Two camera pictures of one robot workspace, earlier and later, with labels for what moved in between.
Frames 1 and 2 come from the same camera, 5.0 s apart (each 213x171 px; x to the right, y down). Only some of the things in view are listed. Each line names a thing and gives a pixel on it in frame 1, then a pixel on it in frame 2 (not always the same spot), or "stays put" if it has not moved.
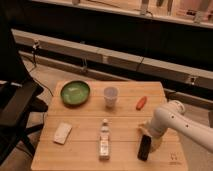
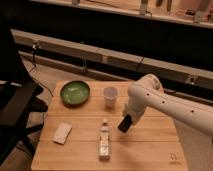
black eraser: x=144 y=146 -> x=125 y=123
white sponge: x=62 y=133 stays put
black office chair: x=18 y=98 stays put
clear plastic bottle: x=104 y=148 stays put
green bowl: x=75 y=93 stays put
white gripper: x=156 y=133 -> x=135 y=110
